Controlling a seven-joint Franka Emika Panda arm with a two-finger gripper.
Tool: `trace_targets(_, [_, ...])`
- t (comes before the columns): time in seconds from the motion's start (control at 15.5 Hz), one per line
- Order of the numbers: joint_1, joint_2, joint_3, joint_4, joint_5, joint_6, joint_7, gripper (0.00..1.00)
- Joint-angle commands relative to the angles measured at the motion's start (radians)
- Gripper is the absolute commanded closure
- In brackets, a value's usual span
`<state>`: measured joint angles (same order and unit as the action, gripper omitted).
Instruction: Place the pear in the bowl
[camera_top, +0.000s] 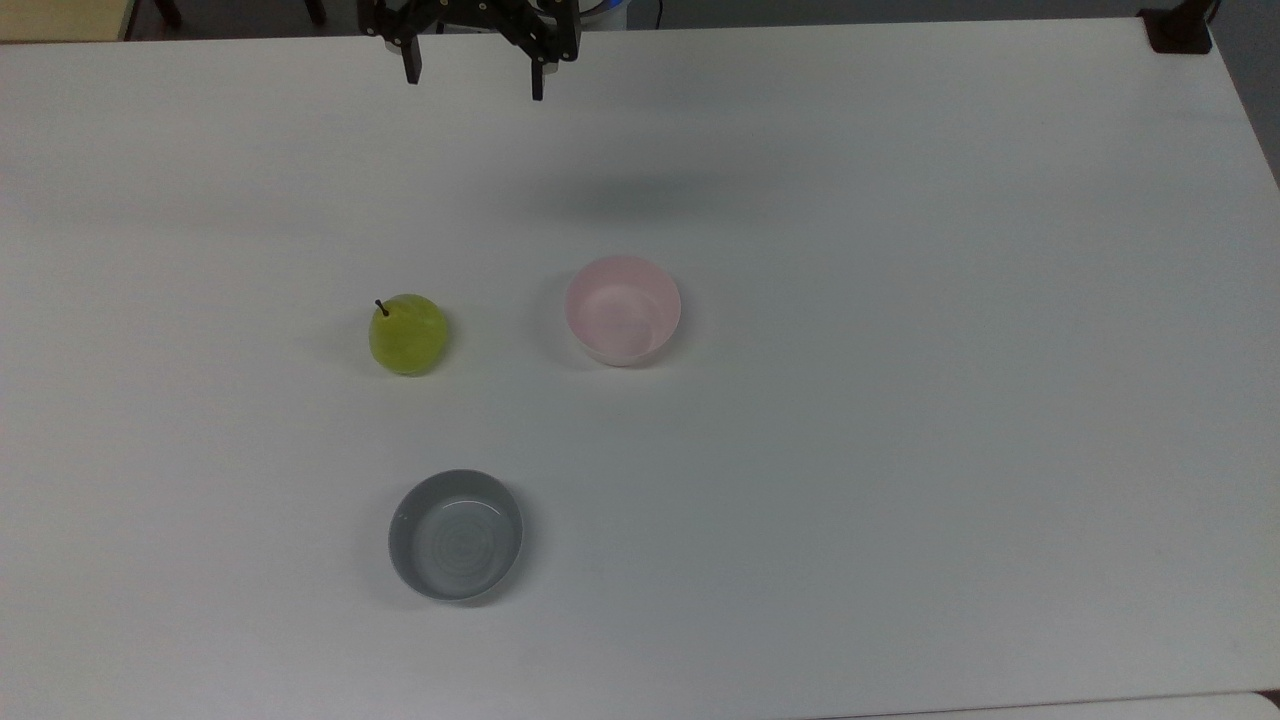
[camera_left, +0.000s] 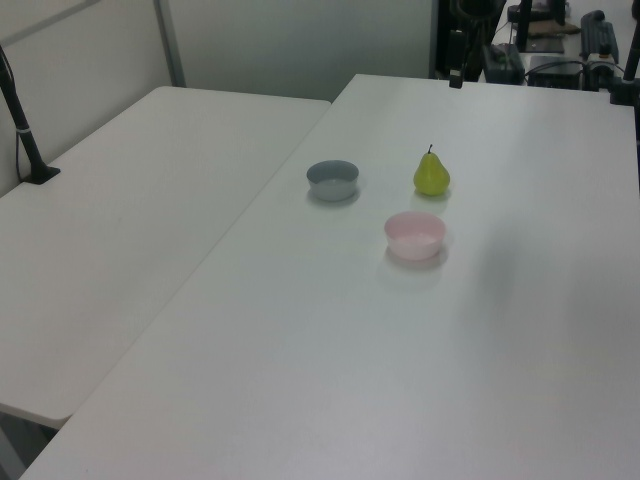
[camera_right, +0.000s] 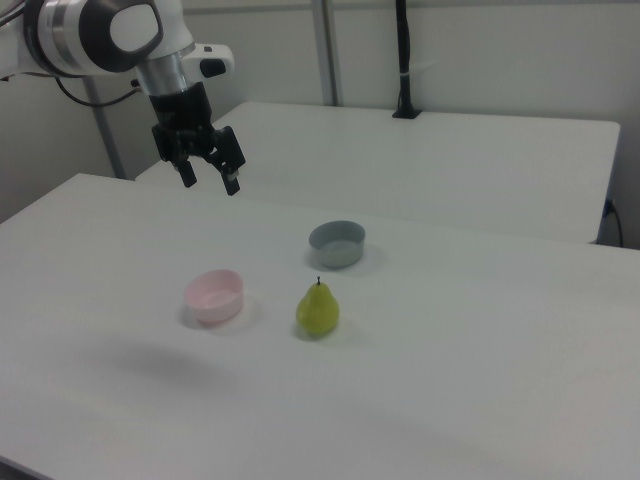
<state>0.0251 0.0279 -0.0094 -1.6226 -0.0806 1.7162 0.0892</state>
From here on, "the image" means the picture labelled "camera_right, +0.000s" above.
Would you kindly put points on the green apple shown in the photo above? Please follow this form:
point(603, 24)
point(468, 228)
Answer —
point(318, 312)

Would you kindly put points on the grey bowl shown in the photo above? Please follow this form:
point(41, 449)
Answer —
point(337, 250)

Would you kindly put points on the pink bowl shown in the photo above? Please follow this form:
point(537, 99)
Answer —
point(215, 300)

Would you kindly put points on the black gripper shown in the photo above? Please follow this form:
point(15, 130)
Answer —
point(180, 115)

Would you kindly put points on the black camera stand pole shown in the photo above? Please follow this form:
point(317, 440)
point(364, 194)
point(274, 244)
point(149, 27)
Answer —
point(404, 60)

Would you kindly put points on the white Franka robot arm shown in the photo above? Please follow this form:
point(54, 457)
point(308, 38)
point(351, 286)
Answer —
point(75, 30)

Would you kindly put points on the grey partition post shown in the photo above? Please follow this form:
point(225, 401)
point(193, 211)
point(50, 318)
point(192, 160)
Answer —
point(327, 50)

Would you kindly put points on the grey metal frame post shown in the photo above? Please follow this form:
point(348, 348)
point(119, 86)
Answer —
point(104, 130)

